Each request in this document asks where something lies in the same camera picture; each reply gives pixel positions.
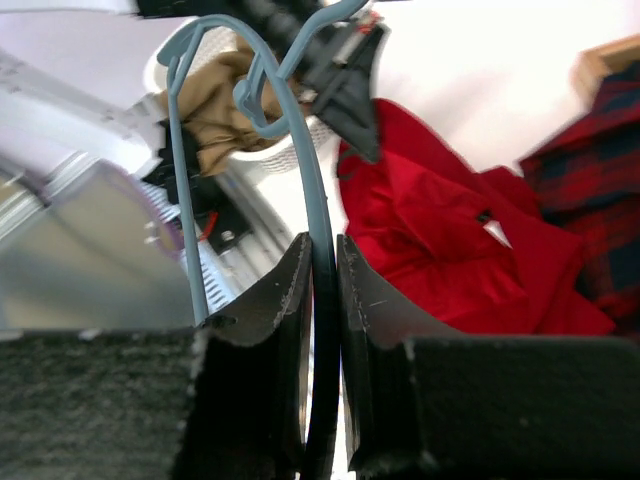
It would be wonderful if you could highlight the white perforated laundry basket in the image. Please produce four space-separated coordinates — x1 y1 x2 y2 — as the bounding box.
143 27 335 174

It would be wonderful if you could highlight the wooden clothes rack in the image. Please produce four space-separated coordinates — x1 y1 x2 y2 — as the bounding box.
572 34 640 106

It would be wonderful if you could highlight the white slotted cable duct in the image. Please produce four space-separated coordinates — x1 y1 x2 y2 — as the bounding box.
139 181 239 314

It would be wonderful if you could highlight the grey-blue hanger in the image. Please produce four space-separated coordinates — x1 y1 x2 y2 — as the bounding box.
157 1 364 479

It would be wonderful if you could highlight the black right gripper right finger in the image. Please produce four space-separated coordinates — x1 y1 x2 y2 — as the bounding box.
336 236 639 479

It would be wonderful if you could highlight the red navy plaid garment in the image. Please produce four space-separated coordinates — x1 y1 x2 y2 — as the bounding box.
520 62 639 337

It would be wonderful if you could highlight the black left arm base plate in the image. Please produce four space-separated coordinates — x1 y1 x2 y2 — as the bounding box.
143 120 251 254

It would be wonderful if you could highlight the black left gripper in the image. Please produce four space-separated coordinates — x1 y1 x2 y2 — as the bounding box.
259 1 385 164

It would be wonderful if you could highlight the red skirt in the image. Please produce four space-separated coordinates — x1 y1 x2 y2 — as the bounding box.
339 99 614 335

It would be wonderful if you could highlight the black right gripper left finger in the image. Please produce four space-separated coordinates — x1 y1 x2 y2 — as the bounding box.
172 233 312 480

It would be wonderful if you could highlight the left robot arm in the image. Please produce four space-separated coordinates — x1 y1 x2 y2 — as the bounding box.
1 1 385 177

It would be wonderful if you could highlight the aluminium mounting rail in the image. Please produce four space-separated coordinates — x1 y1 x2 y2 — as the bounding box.
0 164 301 326

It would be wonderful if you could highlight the tan garment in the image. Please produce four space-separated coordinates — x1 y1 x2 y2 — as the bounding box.
178 39 280 177

